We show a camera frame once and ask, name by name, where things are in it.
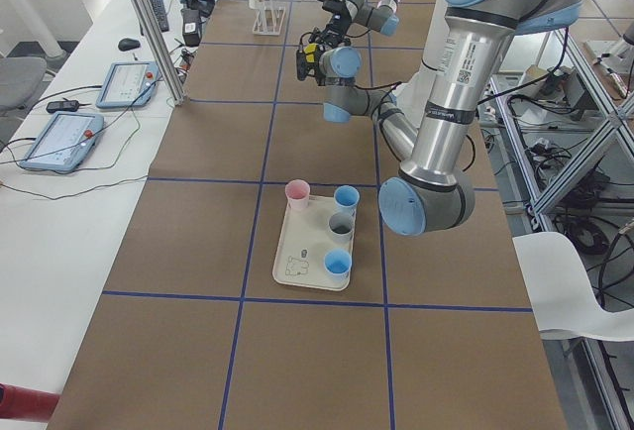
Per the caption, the aluminium frame post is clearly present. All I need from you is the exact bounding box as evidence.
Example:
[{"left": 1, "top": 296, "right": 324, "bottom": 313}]
[{"left": 131, "top": 0, "right": 185, "bottom": 106}]

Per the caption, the grey office chair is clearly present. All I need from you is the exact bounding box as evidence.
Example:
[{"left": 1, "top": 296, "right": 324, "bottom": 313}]
[{"left": 1, "top": 56, "right": 48, "bottom": 115}]

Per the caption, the white plastic chair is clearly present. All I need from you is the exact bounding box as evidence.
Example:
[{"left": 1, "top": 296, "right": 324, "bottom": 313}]
[{"left": 513, "top": 232, "right": 633, "bottom": 342}]

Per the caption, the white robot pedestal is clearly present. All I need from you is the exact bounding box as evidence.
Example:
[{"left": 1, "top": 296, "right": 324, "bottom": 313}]
[{"left": 395, "top": 0, "right": 448, "bottom": 127}]

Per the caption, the white wire cup rack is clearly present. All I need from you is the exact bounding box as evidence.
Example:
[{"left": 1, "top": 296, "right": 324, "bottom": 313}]
[{"left": 252, "top": 0, "right": 286, "bottom": 36}]

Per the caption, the far blue teach pendant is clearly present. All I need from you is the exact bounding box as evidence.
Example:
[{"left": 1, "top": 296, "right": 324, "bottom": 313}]
[{"left": 95, "top": 61, "right": 159, "bottom": 109}]

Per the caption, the yellow ikea cup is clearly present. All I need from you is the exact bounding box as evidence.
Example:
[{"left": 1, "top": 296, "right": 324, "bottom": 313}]
[{"left": 303, "top": 43, "right": 324, "bottom": 63}]

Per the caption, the near blue teach pendant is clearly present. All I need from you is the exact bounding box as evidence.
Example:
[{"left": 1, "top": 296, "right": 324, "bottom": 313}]
[{"left": 18, "top": 112, "right": 105, "bottom": 173}]

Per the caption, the black computer keyboard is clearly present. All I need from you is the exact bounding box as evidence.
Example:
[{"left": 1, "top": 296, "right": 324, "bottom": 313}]
[{"left": 149, "top": 0, "right": 169, "bottom": 32}]

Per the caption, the light blue ikea cup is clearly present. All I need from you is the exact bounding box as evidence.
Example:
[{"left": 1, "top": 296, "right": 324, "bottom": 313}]
[{"left": 333, "top": 185, "right": 360, "bottom": 216}]

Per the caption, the black pendant cable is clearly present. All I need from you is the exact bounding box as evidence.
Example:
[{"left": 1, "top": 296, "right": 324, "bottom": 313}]
[{"left": 0, "top": 107, "right": 150, "bottom": 202}]

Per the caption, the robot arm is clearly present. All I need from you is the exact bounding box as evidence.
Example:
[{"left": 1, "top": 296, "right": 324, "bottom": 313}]
[
  {"left": 296, "top": 0, "right": 581, "bottom": 236},
  {"left": 309, "top": 0, "right": 400, "bottom": 49}
]

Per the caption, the red cylinder object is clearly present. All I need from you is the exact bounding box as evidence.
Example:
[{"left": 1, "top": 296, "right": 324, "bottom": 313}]
[{"left": 0, "top": 383, "right": 60, "bottom": 423}]

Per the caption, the black power adapter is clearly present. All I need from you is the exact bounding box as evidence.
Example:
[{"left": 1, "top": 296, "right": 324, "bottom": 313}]
[{"left": 180, "top": 8, "right": 202, "bottom": 47}]

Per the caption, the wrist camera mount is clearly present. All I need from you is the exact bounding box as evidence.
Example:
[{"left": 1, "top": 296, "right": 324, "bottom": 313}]
[{"left": 322, "top": 0, "right": 348, "bottom": 15}]

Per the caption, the black computer mouse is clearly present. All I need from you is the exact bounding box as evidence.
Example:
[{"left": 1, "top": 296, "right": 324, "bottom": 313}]
[{"left": 118, "top": 38, "right": 141, "bottom": 52}]

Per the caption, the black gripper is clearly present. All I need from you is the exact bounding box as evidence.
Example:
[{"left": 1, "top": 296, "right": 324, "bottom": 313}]
[
  {"left": 316, "top": 13, "right": 352, "bottom": 49},
  {"left": 295, "top": 48, "right": 326, "bottom": 84}
]

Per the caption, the blue teach pendant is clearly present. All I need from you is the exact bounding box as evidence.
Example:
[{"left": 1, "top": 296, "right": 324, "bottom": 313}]
[
  {"left": 95, "top": 61, "right": 159, "bottom": 109},
  {"left": 18, "top": 112, "right": 105, "bottom": 173}
]

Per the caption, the grey ikea cup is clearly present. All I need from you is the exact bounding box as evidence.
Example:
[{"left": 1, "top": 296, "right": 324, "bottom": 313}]
[{"left": 328, "top": 212, "right": 355, "bottom": 244}]

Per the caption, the cream serving tray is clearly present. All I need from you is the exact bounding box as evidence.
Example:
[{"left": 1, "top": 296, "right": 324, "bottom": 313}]
[{"left": 272, "top": 195, "right": 355, "bottom": 291}]

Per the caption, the pink ikea cup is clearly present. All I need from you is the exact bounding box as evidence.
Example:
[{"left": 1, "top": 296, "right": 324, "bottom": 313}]
[{"left": 284, "top": 179, "right": 310, "bottom": 211}]

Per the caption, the black handheld remote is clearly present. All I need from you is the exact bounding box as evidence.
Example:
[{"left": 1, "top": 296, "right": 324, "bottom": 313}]
[{"left": 46, "top": 100, "right": 80, "bottom": 114}]

